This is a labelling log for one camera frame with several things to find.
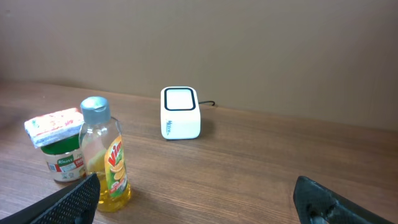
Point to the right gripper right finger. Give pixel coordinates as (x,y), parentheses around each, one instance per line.
(317,204)

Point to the white barcode scanner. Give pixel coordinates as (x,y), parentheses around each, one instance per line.
(180,116)

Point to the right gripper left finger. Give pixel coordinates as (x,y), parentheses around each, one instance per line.
(74,204)

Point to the yellow dish soap bottle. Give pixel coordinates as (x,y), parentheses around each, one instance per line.
(102,146)

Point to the green lid jar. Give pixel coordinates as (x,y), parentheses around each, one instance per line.
(65,159)

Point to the sponge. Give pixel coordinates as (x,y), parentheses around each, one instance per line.
(50,128)

